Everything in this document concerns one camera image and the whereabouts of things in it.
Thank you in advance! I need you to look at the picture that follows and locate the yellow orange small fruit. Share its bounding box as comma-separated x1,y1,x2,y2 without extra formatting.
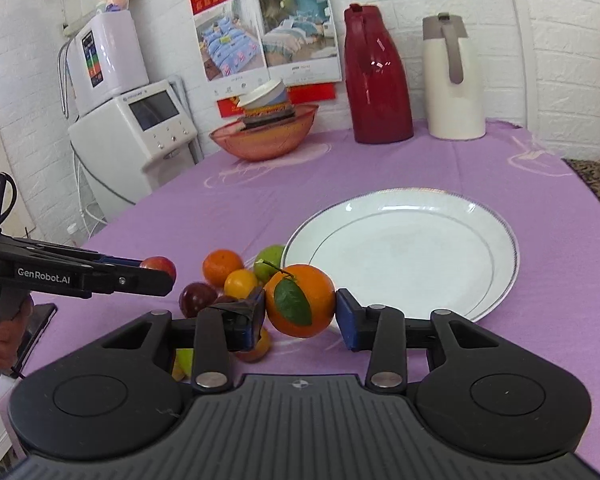
223,269,259,299

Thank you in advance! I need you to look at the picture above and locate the dark red plum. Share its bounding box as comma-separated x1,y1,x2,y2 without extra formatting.
178,282,218,318
212,295,239,307

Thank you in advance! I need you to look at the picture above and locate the small red peach apple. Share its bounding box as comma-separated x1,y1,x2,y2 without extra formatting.
140,256,178,281

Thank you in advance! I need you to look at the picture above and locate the orange with green leaf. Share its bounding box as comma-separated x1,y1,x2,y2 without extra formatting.
264,264,336,338

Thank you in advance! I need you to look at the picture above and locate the small orange tangerine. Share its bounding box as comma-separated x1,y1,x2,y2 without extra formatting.
234,328,272,363

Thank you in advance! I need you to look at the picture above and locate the person's left hand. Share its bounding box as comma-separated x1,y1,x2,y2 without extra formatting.
0,296,33,370

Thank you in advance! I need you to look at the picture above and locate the black smartphone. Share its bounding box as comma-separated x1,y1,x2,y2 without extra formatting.
8,304,57,378

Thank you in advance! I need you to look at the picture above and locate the large orange mandarin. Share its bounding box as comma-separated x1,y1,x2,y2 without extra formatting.
202,249,244,288

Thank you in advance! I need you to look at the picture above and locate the green apple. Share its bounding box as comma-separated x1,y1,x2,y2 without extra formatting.
253,244,284,283

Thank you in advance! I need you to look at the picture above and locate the white porcelain plate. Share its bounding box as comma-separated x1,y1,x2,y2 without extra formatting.
282,188,520,322

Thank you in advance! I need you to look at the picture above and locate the white machine with screen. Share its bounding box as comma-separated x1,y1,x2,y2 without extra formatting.
68,80,204,222

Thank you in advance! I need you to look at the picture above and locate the orange glass bowl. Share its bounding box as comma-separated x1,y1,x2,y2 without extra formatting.
210,104,318,162

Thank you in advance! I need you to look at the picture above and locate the white water purifier box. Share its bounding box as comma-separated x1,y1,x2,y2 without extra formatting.
67,10,149,116

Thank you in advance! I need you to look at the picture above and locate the white thermos jug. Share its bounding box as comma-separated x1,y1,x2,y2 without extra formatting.
422,13,486,141

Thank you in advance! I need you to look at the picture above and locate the red thermos jug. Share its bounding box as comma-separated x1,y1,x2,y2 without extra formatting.
344,3,414,144

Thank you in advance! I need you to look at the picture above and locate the bedding wall calendar poster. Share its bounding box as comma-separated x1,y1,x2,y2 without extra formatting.
190,0,342,118

